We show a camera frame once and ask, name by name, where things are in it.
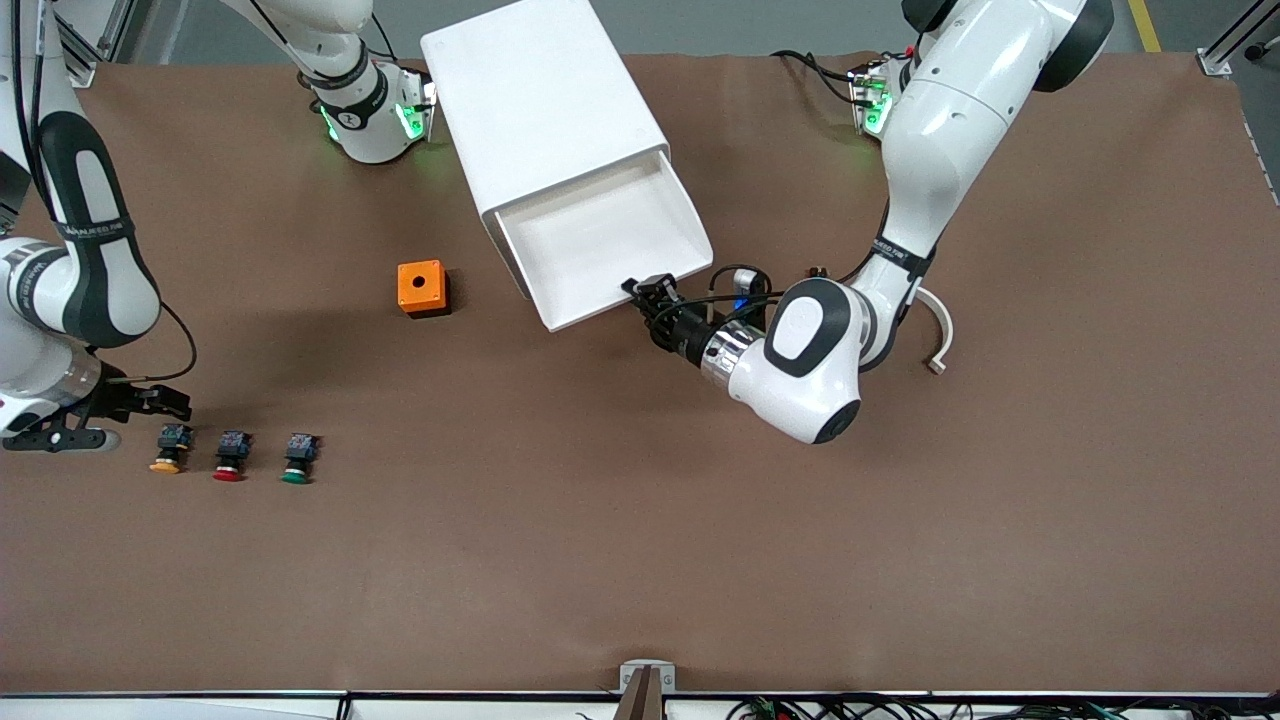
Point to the yellow push button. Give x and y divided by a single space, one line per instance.
170 450

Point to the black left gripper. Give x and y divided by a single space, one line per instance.
682 329

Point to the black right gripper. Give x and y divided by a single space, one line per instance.
118 402

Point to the grey metal camera bracket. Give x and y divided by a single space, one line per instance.
647 680

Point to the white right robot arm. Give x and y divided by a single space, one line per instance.
100 280

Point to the orange button enclosure box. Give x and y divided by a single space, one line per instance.
420 285

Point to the green push button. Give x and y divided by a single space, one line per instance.
299 458

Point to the aluminium frame profile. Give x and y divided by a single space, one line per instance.
85 65
1225 50

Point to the white table edge rail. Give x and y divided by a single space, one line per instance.
200 708

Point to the red push button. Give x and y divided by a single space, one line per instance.
231 455

